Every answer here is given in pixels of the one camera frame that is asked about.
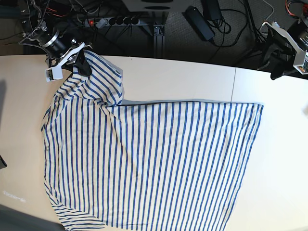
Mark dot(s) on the black tripod stand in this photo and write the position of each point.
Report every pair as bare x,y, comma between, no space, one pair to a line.
259,38

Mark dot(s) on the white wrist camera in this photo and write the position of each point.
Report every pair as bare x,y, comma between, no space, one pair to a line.
53,73
301,62

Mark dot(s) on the aluminium frame post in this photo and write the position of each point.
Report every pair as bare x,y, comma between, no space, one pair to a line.
159,40

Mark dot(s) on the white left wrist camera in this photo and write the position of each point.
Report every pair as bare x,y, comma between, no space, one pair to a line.
301,62

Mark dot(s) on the black power strip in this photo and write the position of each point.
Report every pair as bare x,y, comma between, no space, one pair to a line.
112,21

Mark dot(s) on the blue white striped T-shirt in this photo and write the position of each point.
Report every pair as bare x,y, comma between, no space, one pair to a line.
170,166

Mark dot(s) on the black power adapter brick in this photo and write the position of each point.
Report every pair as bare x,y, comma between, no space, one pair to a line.
200,26

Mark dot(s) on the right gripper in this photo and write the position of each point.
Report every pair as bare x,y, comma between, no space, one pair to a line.
74,56

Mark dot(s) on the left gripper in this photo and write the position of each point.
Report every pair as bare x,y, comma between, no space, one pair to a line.
290,42

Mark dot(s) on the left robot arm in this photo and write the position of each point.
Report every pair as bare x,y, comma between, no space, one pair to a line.
298,10

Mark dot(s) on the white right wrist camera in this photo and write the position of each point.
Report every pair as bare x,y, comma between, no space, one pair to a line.
53,73

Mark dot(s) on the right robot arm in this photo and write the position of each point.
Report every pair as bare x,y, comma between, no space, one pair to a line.
63,50

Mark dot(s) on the black object at left edge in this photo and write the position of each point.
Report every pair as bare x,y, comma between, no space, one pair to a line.
2,163

